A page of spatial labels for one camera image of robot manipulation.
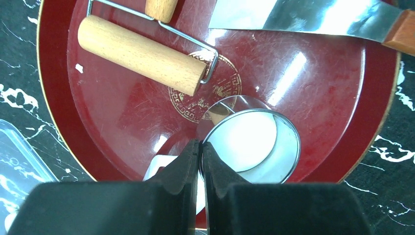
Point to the clear plastic tray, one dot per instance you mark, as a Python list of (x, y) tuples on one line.
[(21, 170)]

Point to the wooden double-ended rolling pin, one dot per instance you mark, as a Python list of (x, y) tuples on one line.
[(145, 56)]

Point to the white dough piece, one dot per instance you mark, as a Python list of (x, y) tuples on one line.
[(161, 161)]

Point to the cut round dough wrapper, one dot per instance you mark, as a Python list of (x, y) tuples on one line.
[(244, 139)]

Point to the metal spatula wooden handle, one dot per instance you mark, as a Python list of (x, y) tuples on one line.
[(373, 20)]

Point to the red round tray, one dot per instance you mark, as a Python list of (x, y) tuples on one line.
[(336, 90)]

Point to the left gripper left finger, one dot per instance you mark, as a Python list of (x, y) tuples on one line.
[(165, 204)]

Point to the metal ring cutter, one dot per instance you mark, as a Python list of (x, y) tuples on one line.
[(284, 157)]

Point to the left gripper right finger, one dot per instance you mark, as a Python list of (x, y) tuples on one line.
[(235, 206)]

